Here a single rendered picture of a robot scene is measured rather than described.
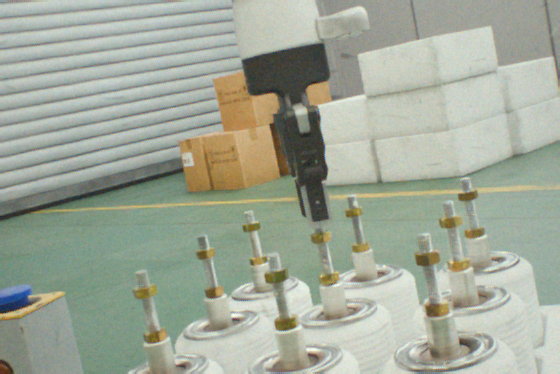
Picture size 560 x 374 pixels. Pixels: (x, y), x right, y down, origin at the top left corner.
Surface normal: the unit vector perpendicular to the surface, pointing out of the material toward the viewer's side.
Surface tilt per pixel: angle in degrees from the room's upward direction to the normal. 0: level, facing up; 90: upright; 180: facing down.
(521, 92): 90
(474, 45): 90
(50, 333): 90
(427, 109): 90
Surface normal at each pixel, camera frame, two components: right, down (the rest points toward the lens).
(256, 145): 0.63, -0.04
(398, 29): -0.73, 0.23
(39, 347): 0.92, -0.15
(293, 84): 0.05, 0.11
